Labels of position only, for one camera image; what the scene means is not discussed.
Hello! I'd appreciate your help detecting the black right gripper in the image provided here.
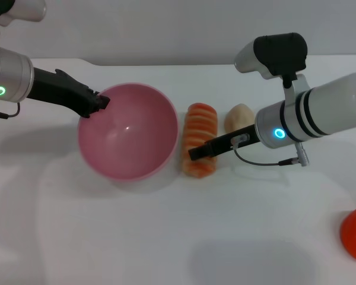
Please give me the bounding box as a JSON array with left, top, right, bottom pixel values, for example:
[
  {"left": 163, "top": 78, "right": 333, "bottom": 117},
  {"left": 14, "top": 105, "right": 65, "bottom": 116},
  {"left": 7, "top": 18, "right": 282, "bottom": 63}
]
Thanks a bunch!
[{"left": 188, "top": 124, "right": 260, "bottom": 162}]

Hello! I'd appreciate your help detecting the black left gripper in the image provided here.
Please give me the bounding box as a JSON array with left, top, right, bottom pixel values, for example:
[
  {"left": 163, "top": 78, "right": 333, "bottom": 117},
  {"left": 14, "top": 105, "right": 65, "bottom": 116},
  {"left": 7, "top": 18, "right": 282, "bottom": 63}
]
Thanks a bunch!
[{"left": 26, "top": 68, "right": 111, "bottom": 119}]

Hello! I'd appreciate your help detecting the orange striped long bread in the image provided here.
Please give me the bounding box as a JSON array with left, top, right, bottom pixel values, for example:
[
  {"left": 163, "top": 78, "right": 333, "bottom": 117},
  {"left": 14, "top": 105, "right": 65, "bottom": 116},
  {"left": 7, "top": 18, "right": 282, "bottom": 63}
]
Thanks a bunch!
[{"left": 181, "top": 103, "right": 219, "bottom": 178}]

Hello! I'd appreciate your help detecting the pink plastic bowl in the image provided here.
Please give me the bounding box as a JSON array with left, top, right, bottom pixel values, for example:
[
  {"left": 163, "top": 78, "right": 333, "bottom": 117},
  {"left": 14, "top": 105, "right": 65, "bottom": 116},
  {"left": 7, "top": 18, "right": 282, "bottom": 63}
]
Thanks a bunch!
[{"left": 78, "top": 83, "right": 179, "bottom": 182}]

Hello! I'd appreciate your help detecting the beige egg-shaped bun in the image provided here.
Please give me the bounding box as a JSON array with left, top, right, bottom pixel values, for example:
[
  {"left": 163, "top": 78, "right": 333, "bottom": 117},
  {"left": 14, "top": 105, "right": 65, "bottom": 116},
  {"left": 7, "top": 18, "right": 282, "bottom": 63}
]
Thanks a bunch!
[{"left": 224, "top": 103, "right": 255, "bottom": 133}]

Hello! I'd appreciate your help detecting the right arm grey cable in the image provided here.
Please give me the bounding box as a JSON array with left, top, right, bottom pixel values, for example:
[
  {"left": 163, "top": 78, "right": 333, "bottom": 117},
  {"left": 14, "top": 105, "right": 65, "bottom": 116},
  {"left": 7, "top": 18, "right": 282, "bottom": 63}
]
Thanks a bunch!
[{"left": 233, "top": 139, "right": 311, "bottom": 167}]

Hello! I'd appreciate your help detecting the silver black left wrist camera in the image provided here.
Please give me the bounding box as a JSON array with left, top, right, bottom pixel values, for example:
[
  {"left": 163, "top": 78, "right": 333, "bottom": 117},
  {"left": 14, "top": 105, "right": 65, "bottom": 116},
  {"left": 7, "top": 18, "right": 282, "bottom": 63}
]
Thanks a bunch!
[{"left": 0, "top": 0, "right": 47, "bottom": 27}]

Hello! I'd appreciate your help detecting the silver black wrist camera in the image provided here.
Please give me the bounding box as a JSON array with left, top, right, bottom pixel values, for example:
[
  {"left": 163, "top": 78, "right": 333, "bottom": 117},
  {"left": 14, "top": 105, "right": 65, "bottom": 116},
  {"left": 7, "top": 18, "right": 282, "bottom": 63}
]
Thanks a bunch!
[
  {"left": 0, "top": 0, "right": 47, "bottom": 27},
  {"left": 234, "top": 32, "right": 309, "bottom": 81}
]

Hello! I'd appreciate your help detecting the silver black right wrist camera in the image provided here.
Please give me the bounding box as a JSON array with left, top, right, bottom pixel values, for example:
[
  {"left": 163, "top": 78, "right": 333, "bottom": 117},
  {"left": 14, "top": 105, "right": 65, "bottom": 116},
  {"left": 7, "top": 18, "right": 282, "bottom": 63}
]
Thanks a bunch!
[{"left": 234, "top": 32, "right": 309, "bottom": 81}]

